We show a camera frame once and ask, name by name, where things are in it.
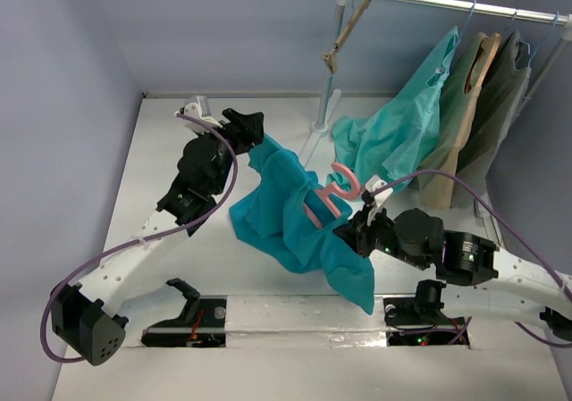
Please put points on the blue wire hanger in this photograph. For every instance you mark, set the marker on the blue wire hanger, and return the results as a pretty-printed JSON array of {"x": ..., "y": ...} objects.
[
  {"x": 529, "y": 45},
  {"x": 468, "y": 19}
]

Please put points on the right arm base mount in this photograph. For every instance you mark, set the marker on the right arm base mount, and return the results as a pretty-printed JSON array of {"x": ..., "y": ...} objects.
[{"x": 418, "y": 320}]

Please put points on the teal blue t-shirt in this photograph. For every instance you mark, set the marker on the teal blue t-shirt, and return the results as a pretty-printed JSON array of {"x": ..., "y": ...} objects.
[{"x": 284, "y": 218}]

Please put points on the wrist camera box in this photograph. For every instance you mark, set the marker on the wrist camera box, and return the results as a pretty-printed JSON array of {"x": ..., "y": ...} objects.
[
  {"x": 375, "y": 193},
  {"x": 196, "y": 113}
]

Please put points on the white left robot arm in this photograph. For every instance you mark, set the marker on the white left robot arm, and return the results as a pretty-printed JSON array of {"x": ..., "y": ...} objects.
[{"x": 83, "y": 310}]

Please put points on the white metal clothes rack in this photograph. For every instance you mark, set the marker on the white metal clothes rack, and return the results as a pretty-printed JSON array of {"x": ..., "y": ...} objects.
[{"x": 347, "y": 15}]

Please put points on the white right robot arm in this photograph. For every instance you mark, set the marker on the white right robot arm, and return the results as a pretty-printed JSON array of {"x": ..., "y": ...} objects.
[{"x": 472, "y": 275}]

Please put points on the mint green hanging shirt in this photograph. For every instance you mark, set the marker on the mint green hanging shirt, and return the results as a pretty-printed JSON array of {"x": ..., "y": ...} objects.
[{"x": 392, "y": 142}]

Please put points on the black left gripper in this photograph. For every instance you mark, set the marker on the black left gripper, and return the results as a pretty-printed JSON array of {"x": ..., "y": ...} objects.
[{"x": 243, "y": 130}]

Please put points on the grey hanging shirt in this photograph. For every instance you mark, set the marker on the grey hanging shirt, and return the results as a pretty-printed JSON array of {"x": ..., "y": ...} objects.
[{"x": 503, "y": 90}]

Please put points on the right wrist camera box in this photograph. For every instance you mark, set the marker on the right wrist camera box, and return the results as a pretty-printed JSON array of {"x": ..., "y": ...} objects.
[{"x": 375, "y": 193}]

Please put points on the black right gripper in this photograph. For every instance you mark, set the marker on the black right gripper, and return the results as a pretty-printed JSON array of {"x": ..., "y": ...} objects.
[{"x": 362, "y": 233}]

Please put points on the olive tan hanging shirt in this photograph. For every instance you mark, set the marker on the olive tan hanging shirt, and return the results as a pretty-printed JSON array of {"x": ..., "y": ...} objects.
[{"x": 458, "y": 101}]

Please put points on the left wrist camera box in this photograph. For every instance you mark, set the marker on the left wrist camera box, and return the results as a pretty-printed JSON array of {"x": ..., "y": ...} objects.
[{"x": 196, "y": 113}]

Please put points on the beige wooden clip hanger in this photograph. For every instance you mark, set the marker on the beige wooden clip hanger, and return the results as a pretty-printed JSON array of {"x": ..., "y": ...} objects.
[{"x": 330, "y": 58}]

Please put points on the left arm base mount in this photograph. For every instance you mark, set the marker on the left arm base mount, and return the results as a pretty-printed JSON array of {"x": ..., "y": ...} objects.
[{"x": 200, "y": 323}]

